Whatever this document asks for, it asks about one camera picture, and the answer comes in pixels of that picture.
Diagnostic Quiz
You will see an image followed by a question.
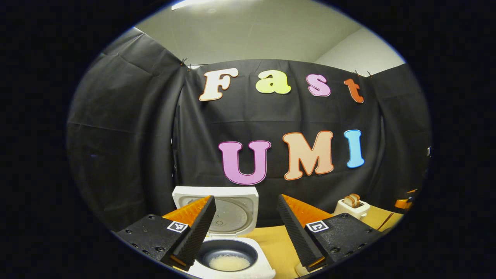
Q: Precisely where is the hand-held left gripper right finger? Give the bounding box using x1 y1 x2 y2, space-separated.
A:
277 194 384 272

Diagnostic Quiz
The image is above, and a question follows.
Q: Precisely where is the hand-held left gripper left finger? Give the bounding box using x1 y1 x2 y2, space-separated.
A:
116 195 217 272

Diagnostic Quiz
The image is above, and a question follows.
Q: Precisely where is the white rice heap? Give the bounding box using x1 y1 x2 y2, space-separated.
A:
208 255 251 272

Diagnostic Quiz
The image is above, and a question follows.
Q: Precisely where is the white rice cooker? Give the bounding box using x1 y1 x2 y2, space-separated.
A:
172 186 276 279

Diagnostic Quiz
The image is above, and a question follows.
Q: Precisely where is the white toaster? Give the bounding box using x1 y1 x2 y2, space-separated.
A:
334 198 370 220

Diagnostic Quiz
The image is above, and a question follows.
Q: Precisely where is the black backdrop cloth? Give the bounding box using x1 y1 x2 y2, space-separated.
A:
66 27 432 233

